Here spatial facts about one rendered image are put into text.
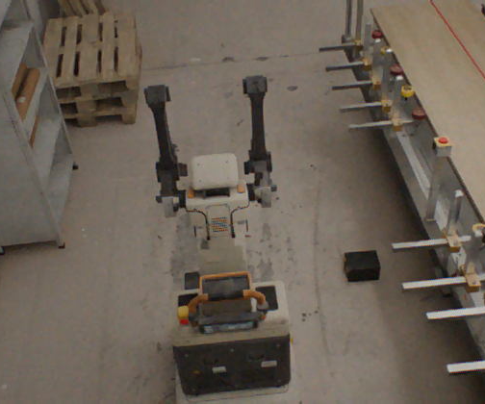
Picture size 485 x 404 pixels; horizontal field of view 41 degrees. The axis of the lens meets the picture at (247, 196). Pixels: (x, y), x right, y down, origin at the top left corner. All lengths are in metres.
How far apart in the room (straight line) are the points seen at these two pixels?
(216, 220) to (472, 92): 1.97
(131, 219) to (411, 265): 1.94
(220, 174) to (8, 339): 1.93
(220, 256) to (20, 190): 1.64
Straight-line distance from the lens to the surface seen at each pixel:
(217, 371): 3.17
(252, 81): 2.87
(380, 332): 3.91
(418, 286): 3.01
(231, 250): 3.10
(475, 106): 4.09
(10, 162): 4.16
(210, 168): 2.82
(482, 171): 3.60
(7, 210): 4.43
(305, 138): 5.23
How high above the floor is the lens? 3.11
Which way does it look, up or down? 41 degrees down
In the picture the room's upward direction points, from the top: 4 degrees counter-clockwise
